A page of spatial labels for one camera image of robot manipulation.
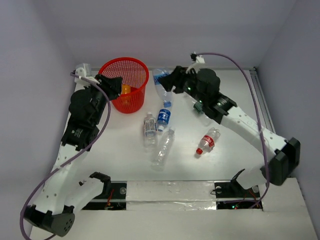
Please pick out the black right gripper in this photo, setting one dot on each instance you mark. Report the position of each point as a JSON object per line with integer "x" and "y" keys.
{"x": 176, "y": 78}

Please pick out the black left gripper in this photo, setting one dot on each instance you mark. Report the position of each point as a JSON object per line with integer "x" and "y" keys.
{"x": 107, "y": 83}

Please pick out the orange plastic bottle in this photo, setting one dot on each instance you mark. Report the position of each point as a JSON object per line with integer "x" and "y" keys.
{"x": 125, "y": 94}

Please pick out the light blue label bottle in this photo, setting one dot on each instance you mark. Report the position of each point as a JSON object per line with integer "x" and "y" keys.
{"x": 165, "y": 96}

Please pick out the green label clear bottle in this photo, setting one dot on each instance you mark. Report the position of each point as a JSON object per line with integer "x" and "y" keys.
{"x": 198, "y": 108}

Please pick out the blue label clear bottle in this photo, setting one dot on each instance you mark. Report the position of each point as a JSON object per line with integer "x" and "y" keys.
{"x": 164, "y": 116}

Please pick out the white orange label bottle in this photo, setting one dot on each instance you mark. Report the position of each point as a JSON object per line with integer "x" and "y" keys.
{"x": 150, "y": 132}

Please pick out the red label cola bottle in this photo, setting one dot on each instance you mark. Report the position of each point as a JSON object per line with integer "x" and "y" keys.
{"x": 208, "y": 141}

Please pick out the plain clear plastic bottle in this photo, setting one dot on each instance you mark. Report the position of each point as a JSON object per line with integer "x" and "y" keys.
{"x": 159, "y": 157}

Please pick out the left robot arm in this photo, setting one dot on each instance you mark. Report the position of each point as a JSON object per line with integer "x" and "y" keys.
{"x": 60, "y": 197}

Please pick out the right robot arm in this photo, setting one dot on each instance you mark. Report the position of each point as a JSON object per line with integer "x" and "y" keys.
{"x": 281, "y": 156}

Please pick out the red plastic mesh bin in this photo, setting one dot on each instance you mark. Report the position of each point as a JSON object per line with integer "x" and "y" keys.
{"x": 135, "y": 76}

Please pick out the silver foil tape strip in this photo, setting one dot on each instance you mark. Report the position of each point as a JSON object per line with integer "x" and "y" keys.
{"x": 170, "y": 196}

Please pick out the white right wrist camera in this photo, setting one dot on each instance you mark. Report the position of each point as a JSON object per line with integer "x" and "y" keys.
{"x": 197, "y": 62}

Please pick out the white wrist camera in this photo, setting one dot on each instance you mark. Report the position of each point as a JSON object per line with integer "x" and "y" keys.
{"x": 197, "y": 62}
{"x": 84, "y": 70}

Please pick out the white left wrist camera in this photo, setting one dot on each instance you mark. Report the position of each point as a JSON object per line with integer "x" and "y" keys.
{"x": 84, "y": 70}

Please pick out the aluminium rail on wall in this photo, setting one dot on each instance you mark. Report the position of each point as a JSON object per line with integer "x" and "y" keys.
{"x": 264, "y": 110}

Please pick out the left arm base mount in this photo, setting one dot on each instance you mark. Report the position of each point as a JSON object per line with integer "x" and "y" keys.
{"x": 113, "y": 200}

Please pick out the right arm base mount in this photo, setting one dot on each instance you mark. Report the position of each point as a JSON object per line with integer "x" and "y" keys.
{"x": 231, "y": 196}

